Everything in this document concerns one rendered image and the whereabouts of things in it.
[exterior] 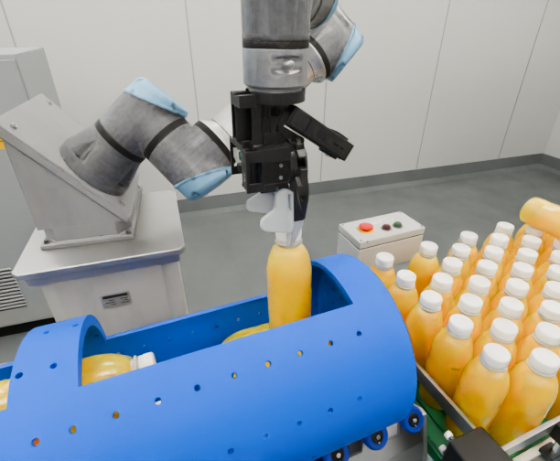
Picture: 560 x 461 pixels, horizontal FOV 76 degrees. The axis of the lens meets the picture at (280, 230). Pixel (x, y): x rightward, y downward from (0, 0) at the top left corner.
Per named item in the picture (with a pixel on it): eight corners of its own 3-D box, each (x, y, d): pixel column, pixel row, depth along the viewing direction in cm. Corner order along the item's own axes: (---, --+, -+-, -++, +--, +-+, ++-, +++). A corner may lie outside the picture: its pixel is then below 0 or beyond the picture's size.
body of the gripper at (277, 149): (231, 177, 50) (225, 85, 44) (287, 170, 53) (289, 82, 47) (248, 199, 44) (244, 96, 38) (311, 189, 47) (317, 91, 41)
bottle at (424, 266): (410, 322, 91) (425, 262, 81) (393, 304, 97) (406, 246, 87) (433, 316, 93) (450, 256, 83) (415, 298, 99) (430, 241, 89)
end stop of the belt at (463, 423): (351, 304, 89) (352, 294, 88) (354, 303, 90) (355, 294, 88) (487, 461, 57) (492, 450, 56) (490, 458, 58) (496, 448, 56)
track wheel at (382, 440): (357, 423, 60) (363, 428, 58) (379, 414, 62) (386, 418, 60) (363, 451, 60) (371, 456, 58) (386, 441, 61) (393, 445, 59)
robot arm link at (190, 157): (148, 162, 80) (317, 12, 87) (196, 210, 82) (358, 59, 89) (137, 150, 69) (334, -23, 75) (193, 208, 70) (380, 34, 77)
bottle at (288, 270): (272, 354, 57) (267, 249, 50) (267, 326, 64) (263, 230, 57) (315, 348, 58) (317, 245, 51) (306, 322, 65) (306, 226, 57)
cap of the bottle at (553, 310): (546, 321, 65) (550, 314, 65) (533, 306, 69) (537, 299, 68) (567, 321, 65) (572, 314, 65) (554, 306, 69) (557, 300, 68)
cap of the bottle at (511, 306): (496, 312, 67) (499, 305, 67) (499, 301, 70) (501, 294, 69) (520, 320, 66) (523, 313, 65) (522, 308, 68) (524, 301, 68)
